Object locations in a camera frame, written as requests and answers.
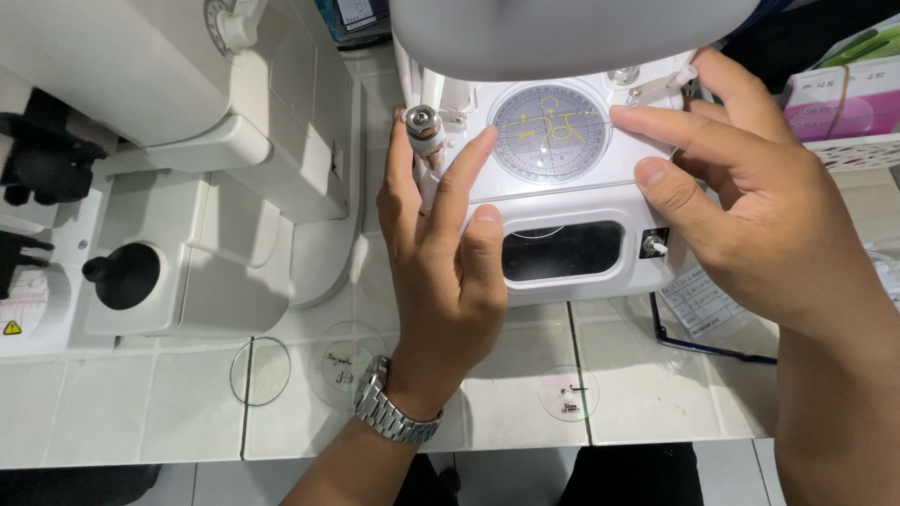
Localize person's black trousers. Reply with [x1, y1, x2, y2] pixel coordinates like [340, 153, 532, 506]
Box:
[390, 443, 705, 506]

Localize small metal toggle switch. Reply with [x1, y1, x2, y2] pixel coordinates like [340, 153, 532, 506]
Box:
[639, 228, 670, 260]

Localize clear plastic bag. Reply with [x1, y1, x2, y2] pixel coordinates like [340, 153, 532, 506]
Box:
[608, 266, 780, 373]

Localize silver metal wristwatch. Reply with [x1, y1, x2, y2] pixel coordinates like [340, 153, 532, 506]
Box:
[353, 355, 444, 446]

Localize crumpled clear plastic wrapper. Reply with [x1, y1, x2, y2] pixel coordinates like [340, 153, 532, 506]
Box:
[863, 241, 900, 306]

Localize black clamp mechanism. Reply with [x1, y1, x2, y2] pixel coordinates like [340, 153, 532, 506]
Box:
[0, 87, 108, 209]

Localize large clear lens black print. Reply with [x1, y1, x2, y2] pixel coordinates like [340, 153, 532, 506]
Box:
[308, 321, 389, 412]

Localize plain clear round lens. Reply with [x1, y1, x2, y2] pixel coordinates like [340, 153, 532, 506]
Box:
[229, 336, 293, 408]

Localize person's left hand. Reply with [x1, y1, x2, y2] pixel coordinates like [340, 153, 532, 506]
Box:
[376, 105, 509, 417]

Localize dark blue glasses frame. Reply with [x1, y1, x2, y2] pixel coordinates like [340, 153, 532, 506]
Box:
[648, 291, 779, 365]

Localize white lens centering device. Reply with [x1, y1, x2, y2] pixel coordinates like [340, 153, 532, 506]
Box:
[389, 0, 765, 308]

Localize blue tray with card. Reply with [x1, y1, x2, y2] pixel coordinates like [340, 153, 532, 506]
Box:
[315, 0, 392, 49]

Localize white paper slip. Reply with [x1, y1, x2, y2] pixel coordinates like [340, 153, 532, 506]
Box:
[660, 266, 745, 340]

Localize small clear lens black print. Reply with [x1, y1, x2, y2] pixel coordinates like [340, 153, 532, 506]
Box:
[537, 365, 601, 423]

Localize pink lens boxes bundle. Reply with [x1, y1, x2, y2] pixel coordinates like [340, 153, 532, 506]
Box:
[782, 65, 900, 143]

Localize metal lever with white tip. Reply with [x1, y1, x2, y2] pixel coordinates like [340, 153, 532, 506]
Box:
[628, 65, 699, 104]

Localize silver chuck knob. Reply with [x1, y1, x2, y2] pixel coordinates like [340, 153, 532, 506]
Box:
[405, 104, 447, 170]

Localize clear lens with yellow marks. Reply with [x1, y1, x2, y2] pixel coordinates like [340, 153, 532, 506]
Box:
[488, 82, 612, 186]

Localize person's right hand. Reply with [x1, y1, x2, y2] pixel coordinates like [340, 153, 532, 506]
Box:
[609, 46, 881, 340]

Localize green box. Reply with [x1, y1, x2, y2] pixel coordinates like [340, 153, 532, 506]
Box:
[817, 13, 900, 71]

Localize white plastic basket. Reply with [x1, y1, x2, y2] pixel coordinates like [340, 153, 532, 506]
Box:
[803, 132, 900, 174]

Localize white lens edger machine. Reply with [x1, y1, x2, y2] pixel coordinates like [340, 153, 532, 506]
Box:
[0, 0, 364, 357]

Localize black round joystick knob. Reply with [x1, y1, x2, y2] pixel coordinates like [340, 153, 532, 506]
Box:
[82, 242, 163, 312]

